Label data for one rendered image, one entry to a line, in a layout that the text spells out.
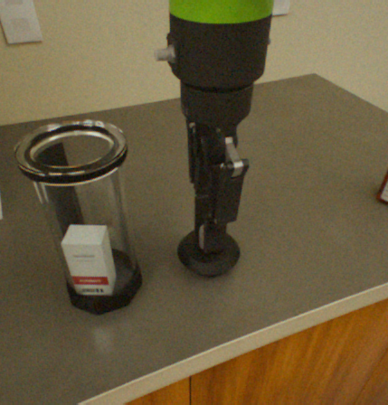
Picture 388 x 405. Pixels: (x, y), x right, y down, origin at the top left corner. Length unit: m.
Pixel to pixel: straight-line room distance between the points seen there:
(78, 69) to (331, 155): 0.62
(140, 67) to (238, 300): 0.69
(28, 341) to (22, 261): 0.14
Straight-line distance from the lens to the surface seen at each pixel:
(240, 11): 0.34
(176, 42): 0.36
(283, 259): 0.58
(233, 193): 0.41
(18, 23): 0.95
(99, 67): 1.00
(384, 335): 0.87
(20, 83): 1.00
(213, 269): 0.51
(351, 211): 0.70
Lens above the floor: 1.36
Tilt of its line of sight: 40 degrees down
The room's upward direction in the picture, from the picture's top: straight up
